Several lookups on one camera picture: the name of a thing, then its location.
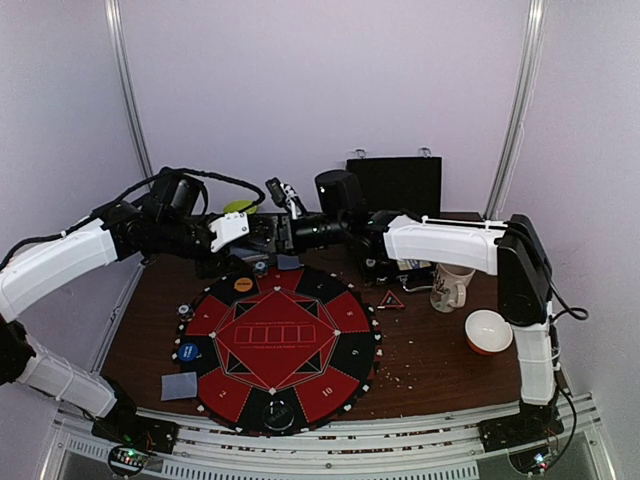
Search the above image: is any clear round dealer button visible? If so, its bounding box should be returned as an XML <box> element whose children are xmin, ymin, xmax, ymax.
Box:
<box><xmin>262</xmin><ymin>400</ymin><xmax>295</xmax><ymax>432</ymax></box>

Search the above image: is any black red triangular token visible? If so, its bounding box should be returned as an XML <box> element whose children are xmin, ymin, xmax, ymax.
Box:
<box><xmin>376</xmin><ymin>289</ymin><xmax>406</xmax><ymax>310</ymax></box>

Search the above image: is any white printed ceramic mug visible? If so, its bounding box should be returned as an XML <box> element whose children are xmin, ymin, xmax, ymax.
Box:
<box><xmin>430</xmin><ymin>263</ymin><xmax>475</xmax><ymax>313</ymax></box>

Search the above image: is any round red black poker mat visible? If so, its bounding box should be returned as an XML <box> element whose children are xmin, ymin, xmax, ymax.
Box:
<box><xmin>172</xmin><ymin>266</ymin><xmax>383</xmax><ymax>436</ymax></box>

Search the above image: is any dealt blue playing card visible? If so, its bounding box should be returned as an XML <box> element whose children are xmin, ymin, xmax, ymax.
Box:
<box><xmin>276</xmin><ymin>254</ymin><xmax>301</xmax><ymax>271</ymax></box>

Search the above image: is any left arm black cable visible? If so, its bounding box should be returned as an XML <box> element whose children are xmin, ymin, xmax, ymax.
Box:
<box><xmin>89</xmin><ymin>167</ymin><xmax>267</xmax><ymax>231</ymax></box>

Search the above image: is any poker chip stack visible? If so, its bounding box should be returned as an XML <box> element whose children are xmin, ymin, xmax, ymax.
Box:
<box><xmin>177</xmin><ymin>303</ymin><xmax>195</xmax><ymax>322</ymax></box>
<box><xmin>253</xmin><ymin>261</ymin><xmax>269</xmax><ymax>277</ymax></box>

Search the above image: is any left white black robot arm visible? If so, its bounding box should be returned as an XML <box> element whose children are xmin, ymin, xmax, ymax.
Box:
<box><xmin>1</xmin><ymin>169</ymin><xmax>248</xmax><ymax>449</ymax></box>

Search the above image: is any right aluminium frame post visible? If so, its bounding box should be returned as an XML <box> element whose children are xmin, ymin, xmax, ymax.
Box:
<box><xmin>484</xmin><ymin>0</ymin><xmax>548</xmax><ymax>220</ymax></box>

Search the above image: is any blue small blind button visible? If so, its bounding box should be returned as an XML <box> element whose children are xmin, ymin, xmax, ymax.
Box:
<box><xmin>177</xmin><ymin>343</ymin><xmax>200</xmax><ymax>363</ymax></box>

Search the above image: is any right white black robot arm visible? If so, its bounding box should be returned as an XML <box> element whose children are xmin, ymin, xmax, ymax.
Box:
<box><xmin>268</xmin><ymin>211</ymin><xmax>564</xmax><ymax>451</ymax></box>

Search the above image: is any blue deck of cards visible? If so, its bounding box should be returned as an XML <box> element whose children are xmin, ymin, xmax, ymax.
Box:
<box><xmin>239</xmin><ymin>214</ymin><xmax>275</xmax><ymax>254</ymax></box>

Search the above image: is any left aluminium frame post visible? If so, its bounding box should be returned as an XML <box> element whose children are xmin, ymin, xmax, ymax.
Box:
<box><xmin>104</xmin><ymin>0</ymin><xmax>154</xmax><ymax>178</ymax></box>

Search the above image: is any orange big blind button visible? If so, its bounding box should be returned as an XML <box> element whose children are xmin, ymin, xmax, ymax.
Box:
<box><xmin>233</xmin><ymin>277</ymin><xmax>254</xmax><ymax>293</ymax></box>

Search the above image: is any lime green plastic bowl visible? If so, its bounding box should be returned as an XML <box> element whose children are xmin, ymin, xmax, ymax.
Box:
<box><xmin>223</xmin><ymin>200</ymin><xmax>258</xmax><ymax>215</ymax></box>

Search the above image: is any white orange ceramic bowl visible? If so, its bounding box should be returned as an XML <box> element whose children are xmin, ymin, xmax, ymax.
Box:
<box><xmin>464</xmin><ymin>310</ymin><xmax>514</xmax><ymax>356</ymax></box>

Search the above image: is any black poker chip case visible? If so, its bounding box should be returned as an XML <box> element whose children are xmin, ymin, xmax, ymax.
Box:
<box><xmin>346</xmin><ymin>147</ymin><xmax>443</xmax><ymax>293</ymax></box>

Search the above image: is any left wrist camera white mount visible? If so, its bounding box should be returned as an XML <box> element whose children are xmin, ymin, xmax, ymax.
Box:
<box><xmin>208</xmin><ymin>212</ymin><xmax>249</xmax><ymax>253</ymax></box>

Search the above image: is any aluminium frame post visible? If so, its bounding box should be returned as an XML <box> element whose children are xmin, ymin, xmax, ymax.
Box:
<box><xmin>104</xmin><ymin>0</ymin><xmax>154</xmax><ymax>178</ymax></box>
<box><xmin>484</xmin><ymin>0</ymin><xmax>548</xmax><ymax>220</ymax></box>

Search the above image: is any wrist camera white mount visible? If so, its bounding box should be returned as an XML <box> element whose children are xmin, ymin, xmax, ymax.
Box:
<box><xmin>265</xmin><ymin>177</ymin><xmax>308</xmax><ymax>220</ymax></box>
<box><xmin>208</xmin><ymin>212</ymin><xmax>249</xmax><ymax>253</ymax></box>

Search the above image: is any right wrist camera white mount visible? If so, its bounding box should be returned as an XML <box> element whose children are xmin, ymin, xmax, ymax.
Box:
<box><xmin>265</xmin><ymin>177</ymin><xmax>308</xmax><ymax>220</ymax></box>

